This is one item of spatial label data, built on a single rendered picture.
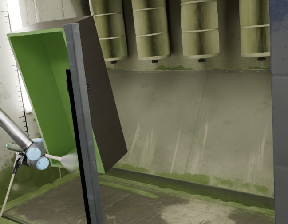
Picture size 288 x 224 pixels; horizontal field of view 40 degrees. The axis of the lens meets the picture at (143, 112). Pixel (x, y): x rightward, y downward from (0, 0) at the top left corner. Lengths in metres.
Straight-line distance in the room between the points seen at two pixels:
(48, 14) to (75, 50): 2.45
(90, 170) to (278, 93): 0.93
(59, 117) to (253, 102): 1.74
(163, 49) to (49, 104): 1.21
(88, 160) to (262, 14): 1.97
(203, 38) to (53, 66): 1.33
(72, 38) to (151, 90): 2.52
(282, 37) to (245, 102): 2.07
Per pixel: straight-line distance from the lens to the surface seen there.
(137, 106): 4.31
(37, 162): 2.88
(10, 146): 3.13
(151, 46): 3.89
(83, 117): 1.89
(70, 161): 3.37
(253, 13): 3.34
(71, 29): 1.85
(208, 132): 3.75
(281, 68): 1.70
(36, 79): 3.49
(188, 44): 3.60
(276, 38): 1.69
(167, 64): 4.24
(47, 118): 3.57
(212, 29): 3.60
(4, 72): 3.93
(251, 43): 3.34
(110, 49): 4.28
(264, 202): 3.44
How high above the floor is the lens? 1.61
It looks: 12 degrees down
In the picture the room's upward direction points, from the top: 6 degrees counter-clockwise
